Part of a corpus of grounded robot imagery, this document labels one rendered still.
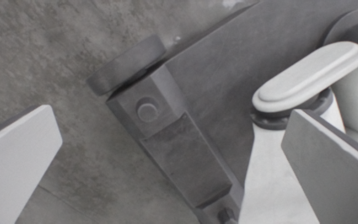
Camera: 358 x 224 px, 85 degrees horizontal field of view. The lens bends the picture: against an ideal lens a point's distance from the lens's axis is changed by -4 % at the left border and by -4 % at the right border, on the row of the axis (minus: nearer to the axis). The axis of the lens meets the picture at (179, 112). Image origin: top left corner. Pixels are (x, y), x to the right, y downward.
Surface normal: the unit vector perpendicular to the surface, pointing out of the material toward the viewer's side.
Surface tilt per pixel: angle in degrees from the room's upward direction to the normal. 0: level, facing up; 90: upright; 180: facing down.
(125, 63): 6
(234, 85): 0
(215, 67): 0
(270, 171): 90
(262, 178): 90
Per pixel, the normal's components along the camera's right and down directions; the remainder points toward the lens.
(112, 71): -0.06, 0.39
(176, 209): 0.14, 0.30
